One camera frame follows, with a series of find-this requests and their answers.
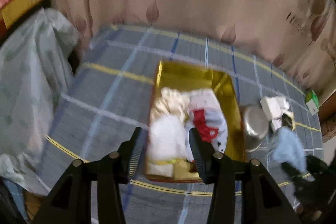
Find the light blue fluffy cloth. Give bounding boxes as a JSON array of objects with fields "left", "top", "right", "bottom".
[{"left": 269, "top": 126, "right": 306, "bottom": 173}]

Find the red white star cloth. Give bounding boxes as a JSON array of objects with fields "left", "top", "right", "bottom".
[{"left": 185, "top": 108, "right": 228, "bottom": 162}]

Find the white fluffy cloth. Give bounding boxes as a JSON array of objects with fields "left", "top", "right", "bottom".
[{"left": 147, "top": 114, "right": 187, "bottom": 164}]

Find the white yellow towel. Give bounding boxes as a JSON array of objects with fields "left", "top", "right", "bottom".
[{"left": 270, "top": 111, "right": 295, "bottom": 132}]

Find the floral hygiene tissue packet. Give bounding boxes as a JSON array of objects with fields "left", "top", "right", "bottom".
[{"left": 189, "top": 88, "right": 221, "bottom": 113}]

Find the cream fabric scrunchie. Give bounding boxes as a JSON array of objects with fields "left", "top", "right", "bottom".
[{"left": 150, "top": 87, "right": 190, "bottom": 123}]

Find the white cloth front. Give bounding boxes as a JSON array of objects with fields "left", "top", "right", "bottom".
[{"left": 146, "top": 159, "right": 176, "bottom": 177}]

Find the stainless steel bowl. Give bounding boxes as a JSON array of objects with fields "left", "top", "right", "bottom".
[{"left": 240, "top": 104, "right": 269, "bottom": 152}]

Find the green white small box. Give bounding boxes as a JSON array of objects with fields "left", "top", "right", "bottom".
[{"left": 305, "top": 90, "right": 319, "bottom": 115}]

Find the red gold tin box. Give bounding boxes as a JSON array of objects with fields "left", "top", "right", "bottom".
[{"left": 144, "top": 60, "right": 246, "bottom": 183}]

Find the grey plaid table cover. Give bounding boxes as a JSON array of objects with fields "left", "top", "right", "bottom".
[{"left": 37, "top": 26, "right": 323, "bottom": 223}]

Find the red yellow cardboard box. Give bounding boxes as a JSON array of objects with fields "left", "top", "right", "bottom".
[{"left": 1, "top": 0, "right": 46, "bottom": 39}]

